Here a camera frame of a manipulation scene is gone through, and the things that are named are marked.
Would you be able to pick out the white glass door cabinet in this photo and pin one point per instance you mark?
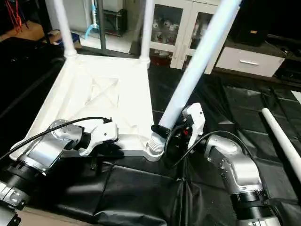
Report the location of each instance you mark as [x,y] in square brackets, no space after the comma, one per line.
[188,30]

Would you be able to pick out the white plastic table leg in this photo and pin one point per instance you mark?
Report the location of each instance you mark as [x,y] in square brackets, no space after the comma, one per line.
[65,26]
[284,139]
[197,66]
[146,28]

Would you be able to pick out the grey vertical metal pole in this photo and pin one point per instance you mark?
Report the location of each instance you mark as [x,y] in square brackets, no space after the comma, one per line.
[102,23]

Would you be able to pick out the black work mat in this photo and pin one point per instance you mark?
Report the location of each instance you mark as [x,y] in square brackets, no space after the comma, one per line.
[155,193]

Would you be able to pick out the dark low media cabinet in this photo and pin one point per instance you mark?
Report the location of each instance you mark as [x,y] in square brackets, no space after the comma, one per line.
[294,66]

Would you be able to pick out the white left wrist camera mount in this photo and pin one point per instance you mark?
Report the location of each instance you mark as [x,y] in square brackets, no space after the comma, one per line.
[101,136]

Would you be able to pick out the white plastic table top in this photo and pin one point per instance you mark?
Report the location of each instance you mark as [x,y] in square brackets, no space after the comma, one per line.
[94,99]

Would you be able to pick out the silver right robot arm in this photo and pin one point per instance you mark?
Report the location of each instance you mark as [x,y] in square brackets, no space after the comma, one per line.
[235,169]

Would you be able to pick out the white drawer unit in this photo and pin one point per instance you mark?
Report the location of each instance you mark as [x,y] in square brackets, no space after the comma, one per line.
[249,61]

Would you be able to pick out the light blue plastic object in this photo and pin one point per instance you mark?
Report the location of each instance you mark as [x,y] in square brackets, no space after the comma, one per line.
[91,21]

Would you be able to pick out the brown cardboard box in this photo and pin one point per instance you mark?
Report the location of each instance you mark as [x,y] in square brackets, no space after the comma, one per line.
[61,38]

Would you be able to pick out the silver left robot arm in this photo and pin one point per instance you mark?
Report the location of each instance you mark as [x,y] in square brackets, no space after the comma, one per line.
[42,150]

